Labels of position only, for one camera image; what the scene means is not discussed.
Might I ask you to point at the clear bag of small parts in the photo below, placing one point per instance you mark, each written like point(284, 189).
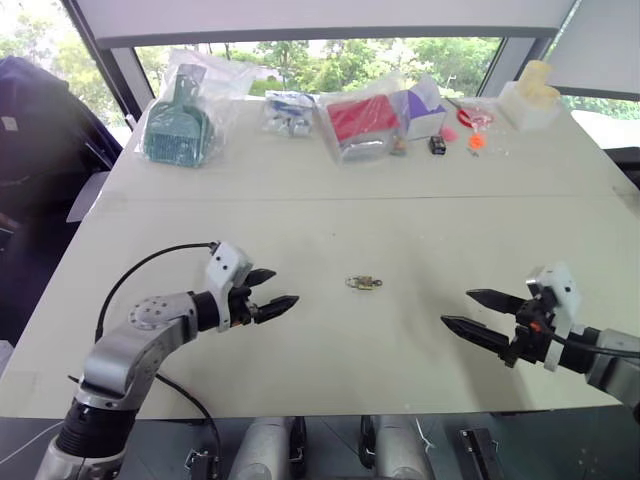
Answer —
point(287, 112)

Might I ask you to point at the pink small object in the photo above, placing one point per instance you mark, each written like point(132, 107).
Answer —
point(450, 134)

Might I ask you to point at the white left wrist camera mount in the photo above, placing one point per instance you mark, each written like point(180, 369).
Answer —
point(225, 265)

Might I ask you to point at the dark blue jacket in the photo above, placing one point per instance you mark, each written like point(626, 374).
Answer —
point(45, 150)

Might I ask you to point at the grey rounded robot leg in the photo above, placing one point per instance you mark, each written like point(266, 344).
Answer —
point(397, 447)
point(265, 447)

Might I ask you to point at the orange small object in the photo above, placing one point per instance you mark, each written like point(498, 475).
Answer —
point(476, 141)

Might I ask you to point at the black metal bracket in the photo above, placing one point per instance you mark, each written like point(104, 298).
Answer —
point(480, 452)
point(202, 462)

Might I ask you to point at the pale yellow translucent object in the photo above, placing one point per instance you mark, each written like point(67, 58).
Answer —
point(540, 82)

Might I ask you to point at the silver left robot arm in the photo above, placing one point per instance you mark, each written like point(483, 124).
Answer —
point(125, 350)

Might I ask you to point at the red item in plastic bag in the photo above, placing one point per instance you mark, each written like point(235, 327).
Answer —
point(357, 120)

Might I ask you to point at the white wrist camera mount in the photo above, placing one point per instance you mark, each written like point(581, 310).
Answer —
point(225, 265)
point(562, 295)

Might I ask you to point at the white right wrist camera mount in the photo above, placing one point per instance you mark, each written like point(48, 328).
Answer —
point(562, 295)

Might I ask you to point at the purple and white box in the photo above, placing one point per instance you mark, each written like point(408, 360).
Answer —
point(425, 112)

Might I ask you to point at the teal dustpan in plastic bag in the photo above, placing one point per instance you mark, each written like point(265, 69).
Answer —
point(175, 130)

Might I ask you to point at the grey flat board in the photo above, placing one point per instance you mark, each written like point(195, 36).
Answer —
point(87, 195)

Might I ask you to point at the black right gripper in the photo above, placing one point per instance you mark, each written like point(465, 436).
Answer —
point(527, 335)

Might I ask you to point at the small black box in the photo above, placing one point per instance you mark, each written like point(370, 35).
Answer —
point(437, 146)

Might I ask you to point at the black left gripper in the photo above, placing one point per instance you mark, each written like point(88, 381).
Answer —
point(240, 307)

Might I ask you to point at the small colourful packet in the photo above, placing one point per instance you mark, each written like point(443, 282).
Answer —
point(399, 146)

